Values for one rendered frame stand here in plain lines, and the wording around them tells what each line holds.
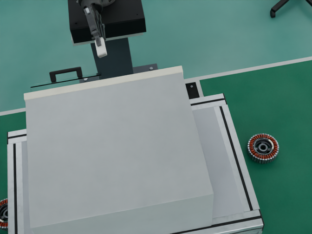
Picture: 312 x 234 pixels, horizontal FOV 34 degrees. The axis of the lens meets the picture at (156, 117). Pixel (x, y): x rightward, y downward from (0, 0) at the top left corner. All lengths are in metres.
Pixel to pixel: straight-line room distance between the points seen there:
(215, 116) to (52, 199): 0.58
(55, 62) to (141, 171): 2.08
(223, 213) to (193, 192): 0.22
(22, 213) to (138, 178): 0.40
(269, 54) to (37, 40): 1.47
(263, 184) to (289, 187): 0.09
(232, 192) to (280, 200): 0.44
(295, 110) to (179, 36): 1.40
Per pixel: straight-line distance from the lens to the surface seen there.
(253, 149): 1.87
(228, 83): 2.08
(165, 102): 1.33
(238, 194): 1.42
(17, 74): 3.25
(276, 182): 1.86
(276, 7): 3.37
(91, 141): 1.29
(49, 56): 3.28
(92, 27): 1.78
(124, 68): 2.58
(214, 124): 1.53
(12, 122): 2.10
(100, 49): 1.76
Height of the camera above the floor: 2.40
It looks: 56 degrees down
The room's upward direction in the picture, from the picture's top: 7 degrees counter-clockwise
